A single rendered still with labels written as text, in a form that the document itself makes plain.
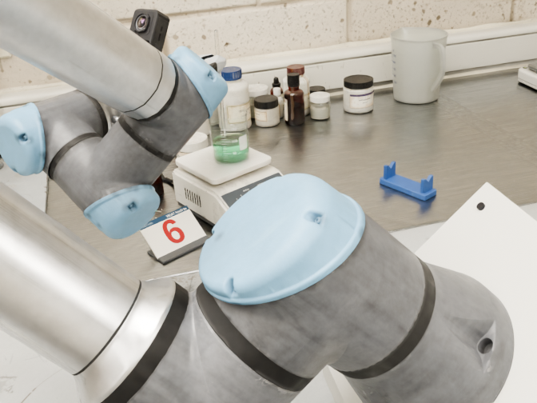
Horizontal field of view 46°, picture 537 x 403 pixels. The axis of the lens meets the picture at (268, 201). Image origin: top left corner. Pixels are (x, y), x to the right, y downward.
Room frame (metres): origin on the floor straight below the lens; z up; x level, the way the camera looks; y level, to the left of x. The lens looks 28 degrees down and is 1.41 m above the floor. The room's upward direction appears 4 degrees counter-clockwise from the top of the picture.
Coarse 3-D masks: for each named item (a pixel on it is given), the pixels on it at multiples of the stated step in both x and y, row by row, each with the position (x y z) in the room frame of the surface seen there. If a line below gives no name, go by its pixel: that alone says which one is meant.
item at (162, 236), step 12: (180, 216) 0.87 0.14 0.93; (192, 216) 0.88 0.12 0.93; (156, 228) 0.84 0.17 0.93; (168, 228) 0.85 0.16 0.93; (180, 228) 0.85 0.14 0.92; (192, 228) 0.86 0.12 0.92; (156, 240) 0.82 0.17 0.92; (168, 240) 0.83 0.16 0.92; (180, 240) 0.84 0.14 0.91; (156, 252) 0.81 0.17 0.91
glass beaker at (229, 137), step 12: (228, 108) 0.99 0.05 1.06; (240, 108) 0.98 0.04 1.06; (216, 120) 0.93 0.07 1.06; (228, 120) 0.93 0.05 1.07; (240, 120) 0.93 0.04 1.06; (216, 132) 0.93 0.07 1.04; (228, 132) 0.93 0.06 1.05; (240, 132) 0.93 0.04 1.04; (216, 144) 0.94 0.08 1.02; (228, 144) 0.93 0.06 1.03; (240, 144) 0.93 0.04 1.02; (216, 156) 0.94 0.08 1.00; (228, 156) 0.93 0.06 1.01; (240, 156) 0.93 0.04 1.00
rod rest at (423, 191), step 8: (384, 168) 1.00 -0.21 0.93; (392, 168) 1.01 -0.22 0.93; (384, 176) 1.00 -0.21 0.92; (392, 176) 1.01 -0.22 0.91; (400, 176) 1.01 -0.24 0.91; (432, 176) 0.95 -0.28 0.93; (384, 184) 0.99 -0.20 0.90; (392, 184) 0.98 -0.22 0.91; (400, 184) 0.98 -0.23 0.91; (408, 184) 0.97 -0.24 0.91; (416, 184) 0.97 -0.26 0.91; (424, 184) 0.94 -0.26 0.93; (432, 184) 0.95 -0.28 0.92; (408, 192) 0.95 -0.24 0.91; (416, 192) 0.94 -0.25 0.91; (424, 192) 0.94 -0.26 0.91; (432, 192) 0.94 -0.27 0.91; (424, 200) 0.93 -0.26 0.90
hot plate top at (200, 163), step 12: (192, 156) 0.98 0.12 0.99; (204, 156) 0.97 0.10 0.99; (252, 156) 0.96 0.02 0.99; (264, 156) 0.96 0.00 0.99; (192, 168) 0.93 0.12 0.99; (204, 168) 0.93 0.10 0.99; (216, 168) 0.92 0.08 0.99; (228, 168) 0.92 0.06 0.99; (240, 168) 0.92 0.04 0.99; (252, 168) 0.92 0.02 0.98; (216, 180) 0.88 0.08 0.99; (228, 180) 0.89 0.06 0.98
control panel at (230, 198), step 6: (276, 174) 0.93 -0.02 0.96; (264, 180) 0.92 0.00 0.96; (246, 186) 0.90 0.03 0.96; (252, 186) 0.90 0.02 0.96; (234, 192) 0.88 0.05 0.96; (240, 192) 0.88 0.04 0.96; (246, 192) 0.89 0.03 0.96; (222, 198) 0.86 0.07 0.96; (228, 198) 0.87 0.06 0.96; (234, 198) 0.87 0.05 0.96; (228, 204) 0.86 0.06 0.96
